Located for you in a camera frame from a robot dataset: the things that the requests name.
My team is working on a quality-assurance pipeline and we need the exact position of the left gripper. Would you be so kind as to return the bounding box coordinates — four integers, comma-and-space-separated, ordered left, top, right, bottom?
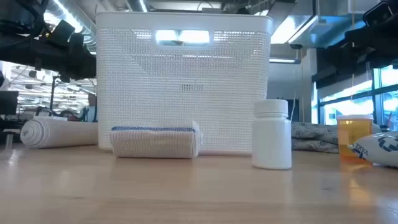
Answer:
30, 32, 97, 83

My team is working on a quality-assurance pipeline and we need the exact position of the plain beige bandage roll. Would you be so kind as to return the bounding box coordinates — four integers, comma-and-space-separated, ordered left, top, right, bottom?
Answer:
20, 116, 99, 149

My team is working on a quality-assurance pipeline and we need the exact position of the blue-striped beige bandage roll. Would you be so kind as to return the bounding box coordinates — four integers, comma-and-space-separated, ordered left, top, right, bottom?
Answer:
109, 120, 203, 159

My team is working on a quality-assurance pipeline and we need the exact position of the orange pill bottle white cap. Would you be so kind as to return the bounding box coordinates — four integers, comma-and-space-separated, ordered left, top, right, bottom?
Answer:
336, 114, 374, 165

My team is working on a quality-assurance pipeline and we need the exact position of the white pouch with blue print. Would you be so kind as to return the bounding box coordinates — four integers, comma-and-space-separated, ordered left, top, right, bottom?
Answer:
348, 131, 398, 169

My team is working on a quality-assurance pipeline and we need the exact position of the white perforated plastic basket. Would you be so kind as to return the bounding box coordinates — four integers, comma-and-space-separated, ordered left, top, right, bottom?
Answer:
95, 11, 274, 156

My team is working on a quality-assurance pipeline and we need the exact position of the person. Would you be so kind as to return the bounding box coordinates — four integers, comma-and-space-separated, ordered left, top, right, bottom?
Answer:
79, 93, 98, 123

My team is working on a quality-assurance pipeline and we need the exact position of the black computer monitor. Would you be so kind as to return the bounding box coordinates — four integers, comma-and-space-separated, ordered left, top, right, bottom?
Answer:
0, 90, 19, 116

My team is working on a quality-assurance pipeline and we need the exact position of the fluorescent light strip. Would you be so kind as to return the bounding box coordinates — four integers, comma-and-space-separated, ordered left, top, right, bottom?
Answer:
269, 57, 301, 65

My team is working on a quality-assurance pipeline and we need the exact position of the black cabinet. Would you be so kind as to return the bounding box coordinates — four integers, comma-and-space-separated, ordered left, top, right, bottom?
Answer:
287, 98, 300, 123

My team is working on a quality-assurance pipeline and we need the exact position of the grey patterned folded cloth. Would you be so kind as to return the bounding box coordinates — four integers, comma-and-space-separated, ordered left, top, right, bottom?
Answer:
290, 121, 382, 154

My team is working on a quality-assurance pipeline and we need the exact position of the silver ventilation duct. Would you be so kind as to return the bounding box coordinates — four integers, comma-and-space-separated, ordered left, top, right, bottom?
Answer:
43, 0, 97, 54

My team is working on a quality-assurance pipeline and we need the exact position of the black metal frame stand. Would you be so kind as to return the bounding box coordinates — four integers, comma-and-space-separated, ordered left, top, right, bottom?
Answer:
49, 76, 98, 124

